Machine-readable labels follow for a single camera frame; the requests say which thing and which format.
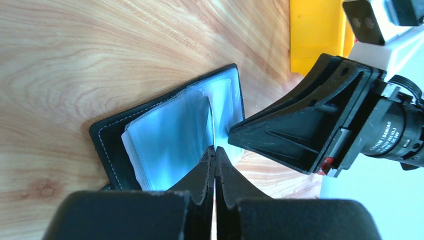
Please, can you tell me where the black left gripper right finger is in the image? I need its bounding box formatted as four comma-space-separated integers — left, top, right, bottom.
215, 147, 381, 240

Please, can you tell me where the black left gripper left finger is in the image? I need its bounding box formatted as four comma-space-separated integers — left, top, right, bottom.
43, 146, 216, 240

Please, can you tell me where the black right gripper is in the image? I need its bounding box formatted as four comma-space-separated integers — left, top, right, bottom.
228, 53, 403, 178

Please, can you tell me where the black leather card holder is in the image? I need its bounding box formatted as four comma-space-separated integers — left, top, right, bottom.
89, 63, 245, 191

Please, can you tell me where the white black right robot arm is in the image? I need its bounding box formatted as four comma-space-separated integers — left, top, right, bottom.
228, 26, 424, 178

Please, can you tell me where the yellow plastic bin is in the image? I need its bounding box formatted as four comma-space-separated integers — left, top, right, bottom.
289, 0, 356, 76

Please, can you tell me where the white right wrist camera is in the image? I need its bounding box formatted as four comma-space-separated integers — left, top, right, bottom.
342, 0, 424, 46

